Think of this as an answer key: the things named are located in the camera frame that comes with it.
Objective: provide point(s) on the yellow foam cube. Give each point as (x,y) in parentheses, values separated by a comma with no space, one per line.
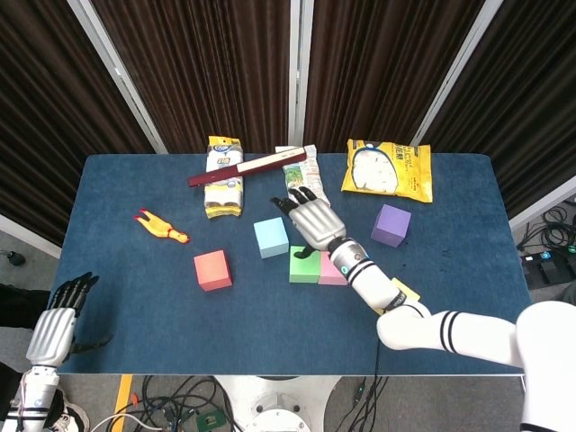
(407,290)

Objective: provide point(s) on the blue fabric table cover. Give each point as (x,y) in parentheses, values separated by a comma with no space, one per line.
(180,324)

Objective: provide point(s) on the yellow rubber chicken toy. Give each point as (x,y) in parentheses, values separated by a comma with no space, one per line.
(157,224)

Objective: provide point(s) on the yellow white cookie pack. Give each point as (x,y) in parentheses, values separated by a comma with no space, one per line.
(223,198)

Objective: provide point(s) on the white green snack bag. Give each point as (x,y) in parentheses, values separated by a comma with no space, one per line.
(299,175)

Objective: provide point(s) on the small green box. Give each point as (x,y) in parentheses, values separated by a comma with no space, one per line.
(209,420)

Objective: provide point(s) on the dark brown curtain panel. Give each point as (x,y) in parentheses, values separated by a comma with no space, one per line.
(531,112)
(202,67)
(45,112)
(373,67)

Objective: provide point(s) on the pink foam cube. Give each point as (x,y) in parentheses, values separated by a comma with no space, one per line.
(330,272)

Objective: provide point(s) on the grey clothed person leg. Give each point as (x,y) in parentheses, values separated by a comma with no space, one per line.
(569,292)

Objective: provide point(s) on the purple foam cube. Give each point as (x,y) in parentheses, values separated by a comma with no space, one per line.
(391,225)

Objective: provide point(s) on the black clothed person leg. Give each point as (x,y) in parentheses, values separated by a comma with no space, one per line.
(22,310)

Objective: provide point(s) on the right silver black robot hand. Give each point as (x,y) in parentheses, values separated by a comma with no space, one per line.
(315,222)

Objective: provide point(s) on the large yellow snack bag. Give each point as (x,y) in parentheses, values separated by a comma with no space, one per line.
(382,171)

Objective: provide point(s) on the red foam cube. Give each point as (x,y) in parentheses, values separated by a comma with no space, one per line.
(211,270)

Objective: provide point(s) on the dark red flat box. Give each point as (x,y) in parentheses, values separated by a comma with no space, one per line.
(225,173)

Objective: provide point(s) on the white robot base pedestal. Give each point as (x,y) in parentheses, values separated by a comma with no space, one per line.
(274,405)

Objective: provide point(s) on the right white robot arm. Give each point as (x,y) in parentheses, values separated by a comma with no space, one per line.
(450,333)

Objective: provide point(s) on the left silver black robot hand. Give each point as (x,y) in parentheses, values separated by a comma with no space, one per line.
(51,335)

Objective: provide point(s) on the light blue foam cube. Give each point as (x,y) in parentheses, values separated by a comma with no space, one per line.
(270,236)

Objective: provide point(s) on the black power strip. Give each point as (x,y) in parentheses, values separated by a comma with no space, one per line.
(549,270)

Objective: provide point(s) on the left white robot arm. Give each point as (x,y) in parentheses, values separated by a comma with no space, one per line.
(36,396)

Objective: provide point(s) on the small black floor object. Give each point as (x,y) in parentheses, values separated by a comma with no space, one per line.
(17,258)

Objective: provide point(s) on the white black sneaker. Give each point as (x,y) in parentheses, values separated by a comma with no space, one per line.
(74,416)

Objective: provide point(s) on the green foam cube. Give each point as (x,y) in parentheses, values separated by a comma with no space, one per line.
(303,272)

